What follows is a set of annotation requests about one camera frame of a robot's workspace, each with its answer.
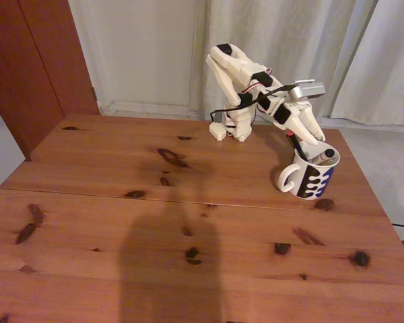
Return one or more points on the white marker black cap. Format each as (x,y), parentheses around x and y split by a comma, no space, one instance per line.
(325,156)

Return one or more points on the black pen red ends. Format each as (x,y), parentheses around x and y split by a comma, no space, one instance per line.
(298,148)

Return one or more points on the white curtain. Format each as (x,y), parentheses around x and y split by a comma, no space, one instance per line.
(323,40)
(390,67)

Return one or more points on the brown wooden cabinet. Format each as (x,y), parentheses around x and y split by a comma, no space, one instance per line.
(27,67)

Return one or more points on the white baseboard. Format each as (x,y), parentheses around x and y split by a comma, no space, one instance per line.
(144,107)

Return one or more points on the white table clamp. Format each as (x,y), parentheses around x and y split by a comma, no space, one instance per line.
(217,132)

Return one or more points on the silver camera box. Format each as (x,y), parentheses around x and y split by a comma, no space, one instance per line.
(306,89)

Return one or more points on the pale grey panel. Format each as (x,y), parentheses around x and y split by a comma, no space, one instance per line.
(0,151)

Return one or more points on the white mug black blue pattern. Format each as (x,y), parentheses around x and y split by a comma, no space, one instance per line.
(323,181)

